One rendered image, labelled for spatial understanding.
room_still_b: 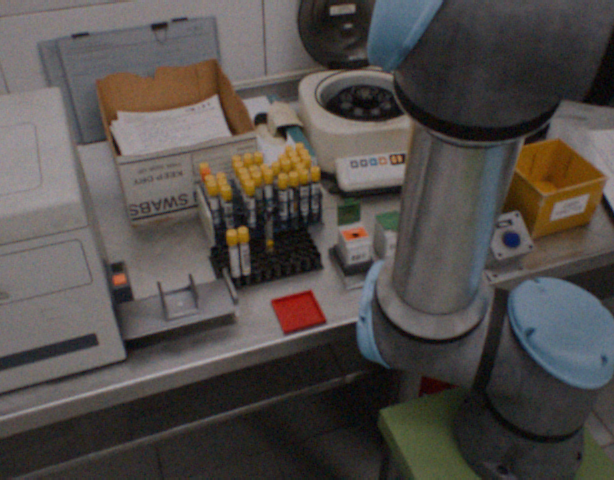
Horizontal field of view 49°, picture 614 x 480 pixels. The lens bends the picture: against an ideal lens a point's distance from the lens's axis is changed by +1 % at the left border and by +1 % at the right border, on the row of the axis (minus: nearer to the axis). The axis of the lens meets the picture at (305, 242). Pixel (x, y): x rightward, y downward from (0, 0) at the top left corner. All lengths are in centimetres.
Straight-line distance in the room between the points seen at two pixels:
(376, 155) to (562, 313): 62
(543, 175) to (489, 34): 95
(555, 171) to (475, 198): 81
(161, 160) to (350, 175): 34
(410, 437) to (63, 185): 51
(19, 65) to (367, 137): 68
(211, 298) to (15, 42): 66
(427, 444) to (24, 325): 53
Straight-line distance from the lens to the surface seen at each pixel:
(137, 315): 101
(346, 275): 107
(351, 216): 106
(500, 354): 72
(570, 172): 130
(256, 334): 101
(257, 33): 147
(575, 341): 71
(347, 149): 124
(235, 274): 105
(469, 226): 55
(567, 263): 120
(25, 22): 139
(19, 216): 81
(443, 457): 87
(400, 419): 88
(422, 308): 66
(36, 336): 94
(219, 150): 116
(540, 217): 119
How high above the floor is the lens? 164
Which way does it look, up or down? 42 degrees down
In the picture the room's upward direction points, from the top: straight up
